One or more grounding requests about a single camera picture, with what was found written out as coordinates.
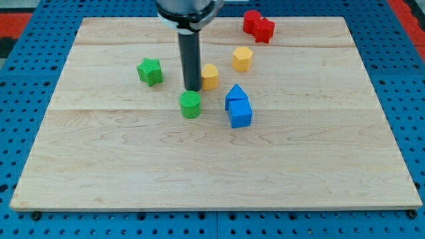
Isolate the blue cube block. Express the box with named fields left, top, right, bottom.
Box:
left=228, top=99, right=252, bottom=128

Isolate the green star block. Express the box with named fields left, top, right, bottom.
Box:
left=137, top=58, right=163, bottom=87

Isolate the red star block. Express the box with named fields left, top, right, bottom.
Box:
left=252, top=17, right=276, bottom=44

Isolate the green cylinder block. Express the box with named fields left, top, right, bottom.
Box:
left=179, top=91, right=201, bottom=119

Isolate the blue triangular prism block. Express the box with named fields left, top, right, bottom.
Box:
left=224, top=84, right=248, bottom=111

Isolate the yellow half-round block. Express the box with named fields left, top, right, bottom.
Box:
left=201, top=64, right=218, bottom=90

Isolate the yellow hexagon block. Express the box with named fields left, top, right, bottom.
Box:
left=232, top=46, right=253, bottom=72

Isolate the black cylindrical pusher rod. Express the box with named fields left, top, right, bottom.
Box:
left=178, top=33, right=202, bottom=92

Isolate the light wooden board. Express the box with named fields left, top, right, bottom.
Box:
left=10, top=17, right=422, bottom=212

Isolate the red cylinder block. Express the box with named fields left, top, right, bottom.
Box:
left=242, top=10, right=262, bottom=34

